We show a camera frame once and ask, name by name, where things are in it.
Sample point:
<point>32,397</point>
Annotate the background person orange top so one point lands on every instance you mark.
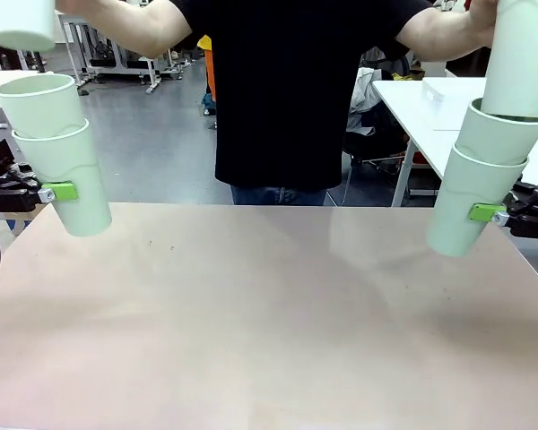
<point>209,67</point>

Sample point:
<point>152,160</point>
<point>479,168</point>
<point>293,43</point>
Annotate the pale green plastic cup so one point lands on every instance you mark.
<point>40,112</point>
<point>520,58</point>
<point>493,139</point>
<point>457,210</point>
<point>22,22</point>
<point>80,206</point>

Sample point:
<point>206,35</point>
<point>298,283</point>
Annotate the person's black t-shirt torso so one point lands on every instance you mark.
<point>278,89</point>

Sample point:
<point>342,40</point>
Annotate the person's left forearm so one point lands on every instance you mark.
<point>439,40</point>

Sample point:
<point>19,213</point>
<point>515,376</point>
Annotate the large white table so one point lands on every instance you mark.
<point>403,107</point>

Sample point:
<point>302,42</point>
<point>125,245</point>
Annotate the person's right forearm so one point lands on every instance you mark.
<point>130,27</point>

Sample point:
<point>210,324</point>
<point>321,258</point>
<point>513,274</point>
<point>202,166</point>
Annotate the white plastic basket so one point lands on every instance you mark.
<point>453,89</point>

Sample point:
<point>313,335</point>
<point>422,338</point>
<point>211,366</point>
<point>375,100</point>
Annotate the black office chair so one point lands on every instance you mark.
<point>372,143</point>

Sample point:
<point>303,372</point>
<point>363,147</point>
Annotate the white clothes on chair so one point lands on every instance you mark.
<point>363,98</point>

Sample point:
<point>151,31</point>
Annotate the person's left hand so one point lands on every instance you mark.
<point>484,11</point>

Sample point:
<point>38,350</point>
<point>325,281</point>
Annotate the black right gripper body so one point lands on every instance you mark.
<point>535,210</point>

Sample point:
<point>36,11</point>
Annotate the person's right hand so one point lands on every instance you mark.
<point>69,4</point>

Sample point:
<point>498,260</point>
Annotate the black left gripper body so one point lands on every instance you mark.
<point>4,197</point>

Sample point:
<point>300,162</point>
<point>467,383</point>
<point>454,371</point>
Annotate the black stand pole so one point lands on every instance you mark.
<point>38,60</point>

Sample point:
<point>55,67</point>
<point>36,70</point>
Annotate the white desk on castors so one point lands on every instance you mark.
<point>116,71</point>

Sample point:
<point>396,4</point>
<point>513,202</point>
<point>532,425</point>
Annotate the person's blue jeans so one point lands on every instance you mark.
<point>273,196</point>

